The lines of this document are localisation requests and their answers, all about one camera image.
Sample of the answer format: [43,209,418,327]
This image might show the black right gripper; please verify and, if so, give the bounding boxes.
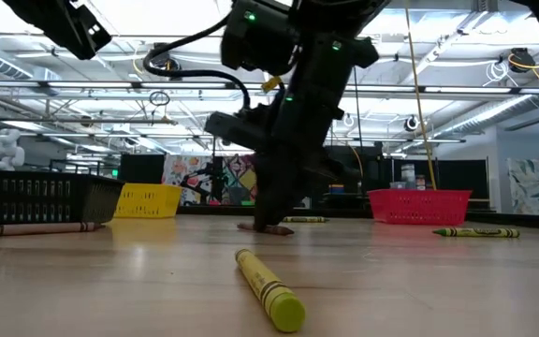
[203,35,381,233]

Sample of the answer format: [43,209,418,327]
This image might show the brown crayon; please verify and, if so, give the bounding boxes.
[236,222,296,237]
[0,221,107,239]

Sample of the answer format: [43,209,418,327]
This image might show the green crayon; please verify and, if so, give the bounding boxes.
[282,214,330,224]
[431,227,521,239]

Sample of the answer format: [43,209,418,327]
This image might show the patchwork quilt panel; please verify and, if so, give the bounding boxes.
[221,152,259,208]

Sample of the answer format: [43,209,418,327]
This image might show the long light bar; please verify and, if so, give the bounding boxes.
[0,79,539,96]

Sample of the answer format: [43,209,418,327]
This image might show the black partition panel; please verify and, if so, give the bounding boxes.
[392,157,490,211]
[118,153,167,185]
[310,144,395,210]

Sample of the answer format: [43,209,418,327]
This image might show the floral print panel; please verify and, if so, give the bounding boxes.
[161,154,215,207]

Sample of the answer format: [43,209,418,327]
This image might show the yellow crayon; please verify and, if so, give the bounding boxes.
[234,247,307,333]

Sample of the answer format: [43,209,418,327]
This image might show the stacked storage jars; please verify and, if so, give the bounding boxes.
[400,163,428,191]

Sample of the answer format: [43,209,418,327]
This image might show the yellow plastic basket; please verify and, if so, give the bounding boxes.
[112,183,184,220]

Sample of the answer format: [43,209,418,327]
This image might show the white lumpy sculpture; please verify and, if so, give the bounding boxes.
[0,127,26,172]

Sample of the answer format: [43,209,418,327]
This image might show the red plastic basket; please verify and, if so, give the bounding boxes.
[368,188,473,227]

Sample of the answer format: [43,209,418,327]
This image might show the black plastic basket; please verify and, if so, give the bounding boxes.
[0,168,125,230]

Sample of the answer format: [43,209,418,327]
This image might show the black frame stand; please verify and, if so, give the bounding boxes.
[210,139,226,208]

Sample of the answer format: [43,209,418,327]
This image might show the black aluminium table frame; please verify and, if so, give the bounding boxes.
[175,204,539,232]

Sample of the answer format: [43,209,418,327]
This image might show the black cord reel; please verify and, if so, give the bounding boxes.
[506,46,537,75]
[401,114,421,134]
[148,41,185,82]

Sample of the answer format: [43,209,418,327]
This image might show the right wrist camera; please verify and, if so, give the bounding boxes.
[220,0,301,77]

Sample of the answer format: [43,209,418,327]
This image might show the yellow hanging cable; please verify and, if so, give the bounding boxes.
[402,0,438,191]

